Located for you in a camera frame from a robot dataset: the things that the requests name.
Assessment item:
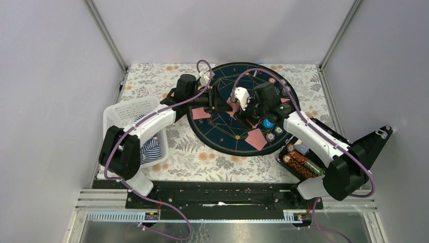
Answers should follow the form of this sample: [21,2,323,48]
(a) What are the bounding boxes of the pink sponge block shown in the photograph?
[226,97,240,119]

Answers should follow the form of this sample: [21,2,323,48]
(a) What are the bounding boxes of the grey chip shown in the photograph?
[266,133,276,142]

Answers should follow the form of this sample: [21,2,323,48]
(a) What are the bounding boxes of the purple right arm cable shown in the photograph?
[232,68,377,242]

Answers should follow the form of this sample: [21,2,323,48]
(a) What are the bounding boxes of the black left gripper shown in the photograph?
[186,85,233,114]

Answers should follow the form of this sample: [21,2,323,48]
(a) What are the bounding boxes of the red chip rows in case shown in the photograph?
[282,144,325,179]

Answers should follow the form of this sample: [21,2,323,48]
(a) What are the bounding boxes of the red card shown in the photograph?
[245,129,268,151]
[191,107,211,120]

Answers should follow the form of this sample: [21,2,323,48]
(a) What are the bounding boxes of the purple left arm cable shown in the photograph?
[103,59,215,209]

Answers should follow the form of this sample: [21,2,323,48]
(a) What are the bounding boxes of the black poker chip case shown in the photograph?
[277,118,393,190]

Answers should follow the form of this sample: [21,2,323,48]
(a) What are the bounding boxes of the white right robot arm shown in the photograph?
[280,83,376,209]

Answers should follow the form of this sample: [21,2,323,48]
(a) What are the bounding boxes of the blue small blind button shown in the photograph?
[263,118,275,129]

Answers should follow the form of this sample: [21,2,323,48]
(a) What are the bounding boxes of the round dark poker mat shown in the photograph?
[187,62,297,156]

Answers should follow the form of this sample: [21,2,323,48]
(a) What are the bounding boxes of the blue white striped cloth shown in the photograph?
[134,114,162,165]

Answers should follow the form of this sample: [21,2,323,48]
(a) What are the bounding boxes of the white plastic laundry basket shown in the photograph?
[103,96,172,168]

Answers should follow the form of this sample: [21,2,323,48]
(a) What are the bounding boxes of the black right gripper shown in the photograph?
[233,94,268,132]

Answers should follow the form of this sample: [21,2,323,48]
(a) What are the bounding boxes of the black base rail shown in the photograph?
[92,180,324,221]

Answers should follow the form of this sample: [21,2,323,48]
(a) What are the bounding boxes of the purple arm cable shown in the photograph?
[232,68,377,242]
[103,59,215,209]

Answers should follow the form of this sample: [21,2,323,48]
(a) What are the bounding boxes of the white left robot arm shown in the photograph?
[99,71,231,208]

